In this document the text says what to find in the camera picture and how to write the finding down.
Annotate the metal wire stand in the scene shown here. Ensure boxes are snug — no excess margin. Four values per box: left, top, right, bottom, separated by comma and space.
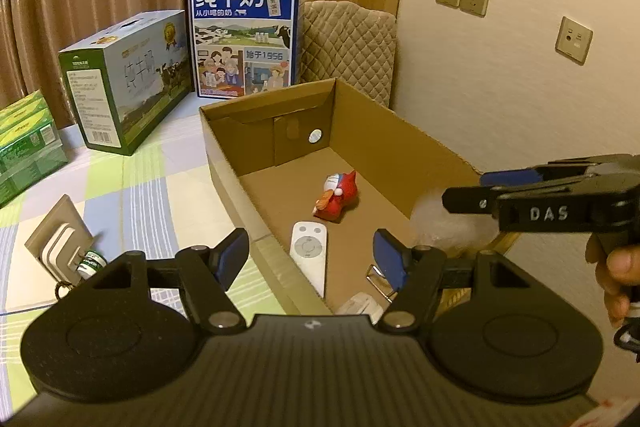
366, 263, 397, 303

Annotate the green white milk carton box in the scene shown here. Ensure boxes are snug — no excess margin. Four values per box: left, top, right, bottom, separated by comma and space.
58, 10, 192, 156

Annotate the white remote control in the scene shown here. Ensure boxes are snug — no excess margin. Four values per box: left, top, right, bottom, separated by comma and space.
290, 221, 328, 298

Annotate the small white green jar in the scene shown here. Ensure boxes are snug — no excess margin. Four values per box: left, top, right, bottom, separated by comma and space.
76, 251, 107, 281

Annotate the beige quilted chair back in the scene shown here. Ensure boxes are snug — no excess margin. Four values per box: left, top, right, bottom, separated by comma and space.
300, 0, 397, 106

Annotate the green shrink-wrapped carton pack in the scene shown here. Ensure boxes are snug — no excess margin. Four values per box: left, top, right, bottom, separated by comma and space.
0, 91, 68, 206

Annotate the blue milk carton box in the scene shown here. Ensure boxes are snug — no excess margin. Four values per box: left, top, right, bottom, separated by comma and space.
189, 0, 305, 100

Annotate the person's right hand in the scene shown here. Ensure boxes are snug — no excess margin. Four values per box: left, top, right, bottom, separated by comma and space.
585, 235, 640, 327

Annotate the beige single wall socket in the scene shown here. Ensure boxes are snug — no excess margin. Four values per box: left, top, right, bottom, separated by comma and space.
555, 16, 593, 66

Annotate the clear plastic bottle blue label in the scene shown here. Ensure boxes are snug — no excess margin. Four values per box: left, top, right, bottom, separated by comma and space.
410, 190, 499, 257

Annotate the beige plate with white adapter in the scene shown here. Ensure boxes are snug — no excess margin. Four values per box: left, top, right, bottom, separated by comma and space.
25, 194, 94, 286

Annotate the brown cardboard box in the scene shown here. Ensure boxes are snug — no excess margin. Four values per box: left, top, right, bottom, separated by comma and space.
198, 77, 522, 316

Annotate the checkered tablecloth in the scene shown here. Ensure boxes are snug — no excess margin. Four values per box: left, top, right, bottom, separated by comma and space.
0, 93, 286, 413

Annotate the red toy figure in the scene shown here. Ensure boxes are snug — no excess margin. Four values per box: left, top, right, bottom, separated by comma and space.
312, 170, 359, 222

